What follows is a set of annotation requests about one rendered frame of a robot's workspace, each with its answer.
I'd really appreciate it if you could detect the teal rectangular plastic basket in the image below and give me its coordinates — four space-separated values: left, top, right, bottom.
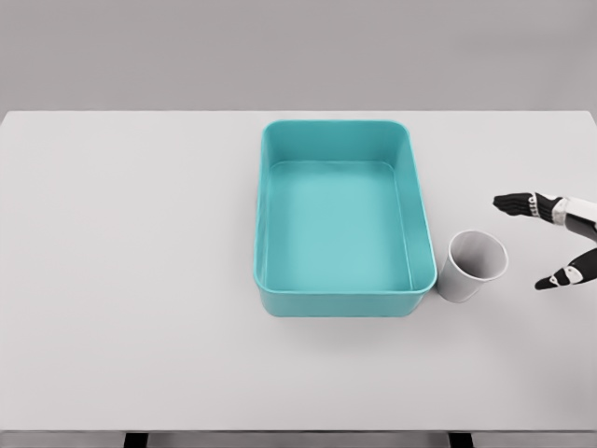
253 119 438 319

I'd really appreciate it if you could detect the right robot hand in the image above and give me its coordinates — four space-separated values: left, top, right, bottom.
493 190 597 292

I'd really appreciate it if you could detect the white paper cup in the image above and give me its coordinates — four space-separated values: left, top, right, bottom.
437 229 509 303

